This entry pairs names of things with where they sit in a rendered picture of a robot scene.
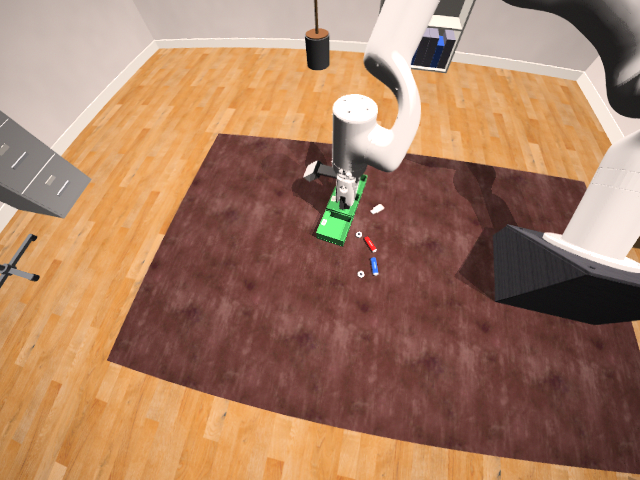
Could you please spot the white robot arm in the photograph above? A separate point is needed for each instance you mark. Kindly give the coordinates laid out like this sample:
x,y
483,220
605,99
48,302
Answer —
x,y
606,223

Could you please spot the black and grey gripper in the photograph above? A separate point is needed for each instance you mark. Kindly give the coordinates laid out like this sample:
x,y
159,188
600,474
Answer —
x,y
345,191

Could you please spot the green rack of bins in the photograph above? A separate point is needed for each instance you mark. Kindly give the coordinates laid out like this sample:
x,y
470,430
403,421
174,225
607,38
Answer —
x,y
336,223

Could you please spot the red battery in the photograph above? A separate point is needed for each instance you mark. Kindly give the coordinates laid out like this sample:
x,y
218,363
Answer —
x,y
370,244

